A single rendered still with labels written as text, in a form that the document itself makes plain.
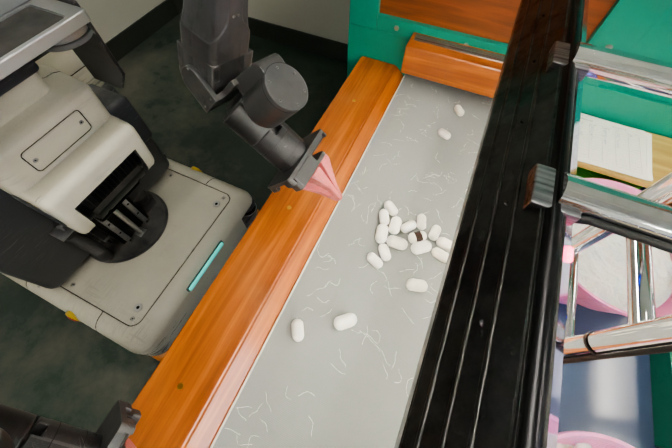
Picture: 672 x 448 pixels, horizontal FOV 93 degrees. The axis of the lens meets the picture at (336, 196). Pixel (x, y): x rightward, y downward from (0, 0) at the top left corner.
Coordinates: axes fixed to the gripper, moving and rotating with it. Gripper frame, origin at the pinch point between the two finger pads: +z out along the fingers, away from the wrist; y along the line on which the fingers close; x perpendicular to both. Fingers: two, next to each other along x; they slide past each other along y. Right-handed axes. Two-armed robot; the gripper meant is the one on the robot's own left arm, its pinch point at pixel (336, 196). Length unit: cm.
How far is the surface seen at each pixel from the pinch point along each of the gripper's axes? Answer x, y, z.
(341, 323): 1.4, -15.6, 12.1
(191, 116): 141, 61, -30
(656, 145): -30, 43, 44
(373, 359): -1.3, -17.9, 18.3
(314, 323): 5.7, -17.0, 10.5
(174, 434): 10.8, -37.2, 1.3
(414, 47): -0.8, 41.1, -0.6
